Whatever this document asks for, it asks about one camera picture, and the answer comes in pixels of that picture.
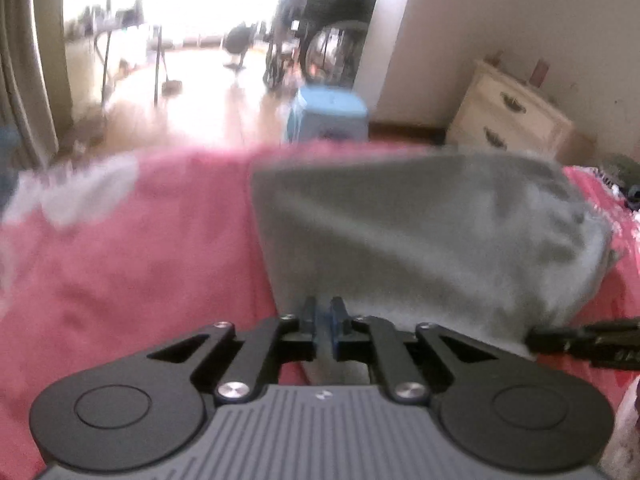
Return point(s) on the blue plastic stool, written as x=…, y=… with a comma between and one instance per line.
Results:
x=327, y=110

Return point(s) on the olive green cloth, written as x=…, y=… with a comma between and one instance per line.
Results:
x=620, y=167

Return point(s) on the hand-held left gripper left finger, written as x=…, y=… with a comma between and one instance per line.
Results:
x=309, y=332

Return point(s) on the person's white fluffy clothing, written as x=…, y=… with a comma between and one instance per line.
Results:
x=625, y=435

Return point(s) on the black floor fan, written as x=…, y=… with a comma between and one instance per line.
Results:
x=239, y=40

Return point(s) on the black wheelchair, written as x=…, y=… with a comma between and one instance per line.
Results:
x=335, y=0

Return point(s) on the dark purple clothes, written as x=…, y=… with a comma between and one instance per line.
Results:
x=627, y=195

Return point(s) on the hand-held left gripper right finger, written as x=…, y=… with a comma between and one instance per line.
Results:
x=340, y=332

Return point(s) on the beige curtain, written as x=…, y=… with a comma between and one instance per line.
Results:
x=25, y=60

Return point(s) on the folded teal cloth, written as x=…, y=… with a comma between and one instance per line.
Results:
x=7, y=160

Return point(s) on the cream nightstand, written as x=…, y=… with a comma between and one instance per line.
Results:
x=505, y=110

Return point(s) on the folding table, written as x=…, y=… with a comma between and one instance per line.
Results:
x=107, y=35

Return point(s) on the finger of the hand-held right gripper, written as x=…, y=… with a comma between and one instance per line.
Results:
x=555, y=341

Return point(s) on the grey fleece pants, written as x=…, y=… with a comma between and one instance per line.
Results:
x=400, y=220

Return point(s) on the pink floral blanket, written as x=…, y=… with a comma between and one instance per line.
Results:
x=125, y=260

